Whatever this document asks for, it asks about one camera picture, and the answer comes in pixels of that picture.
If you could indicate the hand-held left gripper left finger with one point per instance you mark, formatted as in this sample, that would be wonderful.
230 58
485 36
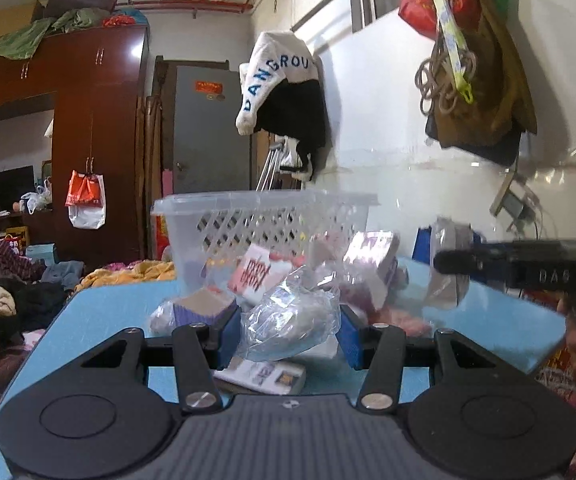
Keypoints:
231 335

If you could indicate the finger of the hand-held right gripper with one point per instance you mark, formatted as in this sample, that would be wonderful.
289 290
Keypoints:
468 261

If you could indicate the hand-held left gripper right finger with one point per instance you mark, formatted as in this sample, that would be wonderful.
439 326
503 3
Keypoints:
350 340

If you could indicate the silver foil packet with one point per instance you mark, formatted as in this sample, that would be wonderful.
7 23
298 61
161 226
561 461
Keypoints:
445 287

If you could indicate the pink plastic packet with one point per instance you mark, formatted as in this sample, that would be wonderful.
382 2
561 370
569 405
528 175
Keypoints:
403 321

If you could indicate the clear plastic bag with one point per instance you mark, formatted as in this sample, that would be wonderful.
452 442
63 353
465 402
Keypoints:
288 320

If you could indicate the white printed cardboard box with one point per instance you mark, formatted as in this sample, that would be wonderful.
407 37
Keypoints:
260 272

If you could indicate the clear plastic lattice basket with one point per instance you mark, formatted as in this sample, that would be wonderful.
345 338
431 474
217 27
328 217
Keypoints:
218 220

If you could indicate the purple striped small box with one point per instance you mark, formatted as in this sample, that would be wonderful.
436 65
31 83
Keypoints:
203 307

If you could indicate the flat printed booklet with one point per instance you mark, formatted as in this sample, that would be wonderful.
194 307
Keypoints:
263 376

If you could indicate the yellow blanket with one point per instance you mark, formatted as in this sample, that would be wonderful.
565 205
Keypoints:
128 274

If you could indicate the red printed blanket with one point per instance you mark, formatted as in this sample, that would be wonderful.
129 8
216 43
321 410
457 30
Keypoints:
568 410

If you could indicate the brown hanging bag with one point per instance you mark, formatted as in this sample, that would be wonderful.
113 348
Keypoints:
493 100

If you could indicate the metal crutches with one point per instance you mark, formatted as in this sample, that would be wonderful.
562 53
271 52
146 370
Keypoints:
273 165

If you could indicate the wooden planks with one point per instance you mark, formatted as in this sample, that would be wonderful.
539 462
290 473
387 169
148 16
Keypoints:
148 175

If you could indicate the grey door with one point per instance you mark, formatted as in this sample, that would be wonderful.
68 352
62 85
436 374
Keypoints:
208 135

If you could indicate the orange and white plastic bag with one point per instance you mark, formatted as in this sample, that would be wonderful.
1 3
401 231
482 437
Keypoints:
85 195

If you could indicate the light blue box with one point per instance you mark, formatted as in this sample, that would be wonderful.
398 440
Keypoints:
42 254

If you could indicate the pile of dark clothes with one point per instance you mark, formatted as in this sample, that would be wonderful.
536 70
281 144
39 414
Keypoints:
13 300

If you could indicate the white and black hoodie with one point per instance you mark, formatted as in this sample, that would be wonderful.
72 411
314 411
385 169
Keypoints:
288 95

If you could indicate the dark red wooden wardrobe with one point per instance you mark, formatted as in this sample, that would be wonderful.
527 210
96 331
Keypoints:
103 110

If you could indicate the red plastic bag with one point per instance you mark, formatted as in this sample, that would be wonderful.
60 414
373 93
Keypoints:
420 5

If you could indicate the black television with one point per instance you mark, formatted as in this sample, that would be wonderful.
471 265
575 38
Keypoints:
10 187

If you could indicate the red ceiling pipe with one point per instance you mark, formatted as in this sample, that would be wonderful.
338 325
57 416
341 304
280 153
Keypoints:
193 7

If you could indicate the red cloth bundle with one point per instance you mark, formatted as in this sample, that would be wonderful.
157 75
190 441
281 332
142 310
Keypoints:
118 21

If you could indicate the green cloth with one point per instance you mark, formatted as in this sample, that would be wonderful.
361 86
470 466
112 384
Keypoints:
28 40

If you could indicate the stack of cardboard boxes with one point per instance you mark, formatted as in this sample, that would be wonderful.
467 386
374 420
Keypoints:
3 25

